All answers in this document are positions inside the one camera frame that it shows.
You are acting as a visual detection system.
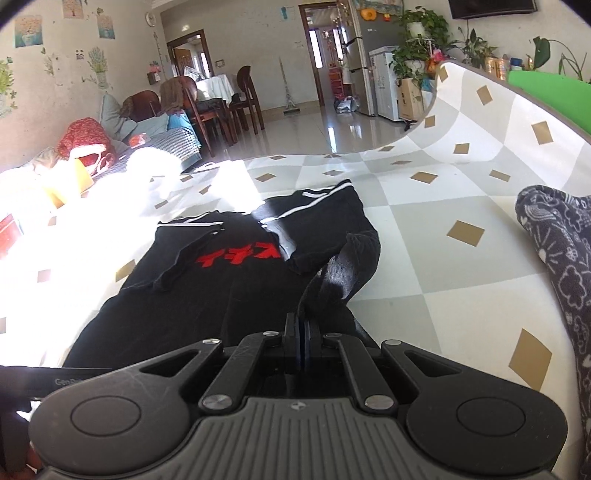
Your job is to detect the mop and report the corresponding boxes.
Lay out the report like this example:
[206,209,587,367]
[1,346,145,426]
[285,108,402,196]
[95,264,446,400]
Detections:
[277,56,301,116]

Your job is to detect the brown jacket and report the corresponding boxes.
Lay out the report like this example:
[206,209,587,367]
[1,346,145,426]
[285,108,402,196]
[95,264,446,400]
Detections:
[158,78,191,116]

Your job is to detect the grey cushion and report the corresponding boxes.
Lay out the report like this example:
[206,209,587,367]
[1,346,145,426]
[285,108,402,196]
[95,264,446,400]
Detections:
[99,92,139,144]

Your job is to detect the broad leaf potted plant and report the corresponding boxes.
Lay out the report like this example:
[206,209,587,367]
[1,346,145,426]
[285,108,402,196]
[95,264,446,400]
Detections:
[526,37,591,84]

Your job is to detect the person's dark patterned clothing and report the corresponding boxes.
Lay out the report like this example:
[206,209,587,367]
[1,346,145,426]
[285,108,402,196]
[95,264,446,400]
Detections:
[515,185,591,374]

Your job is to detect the sofa with checked cover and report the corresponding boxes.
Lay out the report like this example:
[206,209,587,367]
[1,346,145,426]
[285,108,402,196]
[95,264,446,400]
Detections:
[90,124,204,181]

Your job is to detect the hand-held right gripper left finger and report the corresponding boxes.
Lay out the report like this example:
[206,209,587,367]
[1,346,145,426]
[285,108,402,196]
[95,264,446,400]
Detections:
[139,313,303,413]

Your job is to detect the black t-shirt with red print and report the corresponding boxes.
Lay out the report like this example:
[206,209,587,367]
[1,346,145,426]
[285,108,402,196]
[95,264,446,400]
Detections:
[65,180,384,370]

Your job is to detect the gold tin can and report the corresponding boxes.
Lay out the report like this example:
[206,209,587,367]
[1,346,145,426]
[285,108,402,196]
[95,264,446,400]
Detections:
[485,56,511,85]

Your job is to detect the wooden dining chair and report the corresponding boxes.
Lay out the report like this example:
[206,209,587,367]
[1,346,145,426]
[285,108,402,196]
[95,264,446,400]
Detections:
[228,65,265,134]
[178,76,232,158]
[124,90,162,121]

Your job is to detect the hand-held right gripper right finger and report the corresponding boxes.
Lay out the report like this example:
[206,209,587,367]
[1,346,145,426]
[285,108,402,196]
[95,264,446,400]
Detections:
[303,315,462,413]

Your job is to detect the red patterned cloth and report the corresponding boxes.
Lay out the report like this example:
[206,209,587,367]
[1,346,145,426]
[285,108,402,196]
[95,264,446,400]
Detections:
[56,117,116,178]

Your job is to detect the large green potted plant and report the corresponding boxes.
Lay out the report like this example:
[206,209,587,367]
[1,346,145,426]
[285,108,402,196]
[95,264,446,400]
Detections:
[392,6,451,88]

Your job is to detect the white crumpled cloth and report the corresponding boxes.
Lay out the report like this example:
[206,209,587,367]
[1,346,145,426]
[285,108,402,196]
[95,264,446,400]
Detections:
[90,147,185,217]

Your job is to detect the thin leafy potted plant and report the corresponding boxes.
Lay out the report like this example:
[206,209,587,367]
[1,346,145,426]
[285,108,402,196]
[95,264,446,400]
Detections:
[455,23,499,70]

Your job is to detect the red wooden box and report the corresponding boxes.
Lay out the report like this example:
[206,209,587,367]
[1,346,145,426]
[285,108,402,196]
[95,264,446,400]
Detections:
[0,212,24,259]

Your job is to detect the dining table with white cloth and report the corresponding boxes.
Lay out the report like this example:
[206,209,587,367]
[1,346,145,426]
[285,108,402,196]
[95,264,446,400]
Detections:
[185,73,236,107]

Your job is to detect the silver refrigerator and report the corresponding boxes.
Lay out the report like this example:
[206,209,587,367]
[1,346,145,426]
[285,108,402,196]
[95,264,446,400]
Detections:
[344,0,402,116]

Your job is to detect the blue cloth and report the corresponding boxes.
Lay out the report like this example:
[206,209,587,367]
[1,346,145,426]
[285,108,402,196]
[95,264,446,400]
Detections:
[167,112,194,136]

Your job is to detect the white chest freezer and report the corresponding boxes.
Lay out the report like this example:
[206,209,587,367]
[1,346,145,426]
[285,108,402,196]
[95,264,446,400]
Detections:
[368,45,404,121]

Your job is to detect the black television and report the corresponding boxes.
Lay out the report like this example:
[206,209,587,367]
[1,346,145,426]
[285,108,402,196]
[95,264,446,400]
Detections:
[448,0,539,20]

